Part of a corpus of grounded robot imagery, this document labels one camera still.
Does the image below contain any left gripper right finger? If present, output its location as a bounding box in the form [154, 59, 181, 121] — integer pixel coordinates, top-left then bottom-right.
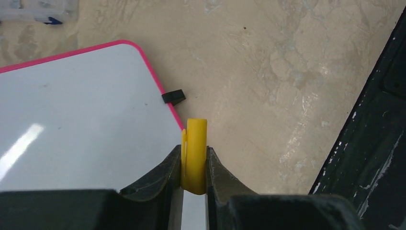
[206, 147, 365, 230]

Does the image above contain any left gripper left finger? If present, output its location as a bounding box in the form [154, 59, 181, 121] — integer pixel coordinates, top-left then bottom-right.
[0, 145, 181, 230]

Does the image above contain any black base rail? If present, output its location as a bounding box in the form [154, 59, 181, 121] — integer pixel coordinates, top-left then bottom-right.
[310, 13, 406, 230]

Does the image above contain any pink framed whiteboard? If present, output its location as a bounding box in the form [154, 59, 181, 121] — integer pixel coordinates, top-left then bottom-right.
[0, 40, 207, 230]

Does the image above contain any black whiteboard clip upper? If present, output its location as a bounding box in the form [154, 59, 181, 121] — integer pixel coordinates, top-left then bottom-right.
[161, 89, 186, 106]

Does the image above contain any yellow marker cap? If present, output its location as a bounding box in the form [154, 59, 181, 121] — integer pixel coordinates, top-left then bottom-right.
[180, 118, 207, 195]

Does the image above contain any clear screw organizer box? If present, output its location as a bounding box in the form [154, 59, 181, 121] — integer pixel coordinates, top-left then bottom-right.
[0, 0, 79, 25]

